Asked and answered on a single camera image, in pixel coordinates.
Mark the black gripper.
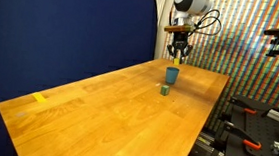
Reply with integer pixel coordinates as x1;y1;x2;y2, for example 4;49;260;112
165;30;194;64

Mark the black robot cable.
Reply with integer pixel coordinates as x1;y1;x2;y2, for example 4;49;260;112
187;7;224;37

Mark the green wooden block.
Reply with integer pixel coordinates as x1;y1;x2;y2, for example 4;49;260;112
159;84;171;97

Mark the yellow tape strip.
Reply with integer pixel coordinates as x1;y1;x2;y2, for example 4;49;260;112
31;92;48;104

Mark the colourful striped wall panel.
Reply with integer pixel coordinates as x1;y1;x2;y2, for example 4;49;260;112
159;0;279;112

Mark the blue plastic cup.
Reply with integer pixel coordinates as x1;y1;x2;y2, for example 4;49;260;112
164;66;180;85

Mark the black clamp with orange handle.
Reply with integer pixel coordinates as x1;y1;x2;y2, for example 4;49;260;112
228;96;259;116
220;120;264;152

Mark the dark blue fabric backdrop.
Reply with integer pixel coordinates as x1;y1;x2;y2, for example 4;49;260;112
0;0;161;156

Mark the brown wrist camera bar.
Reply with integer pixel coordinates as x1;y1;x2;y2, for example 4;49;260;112
163;22;196;35

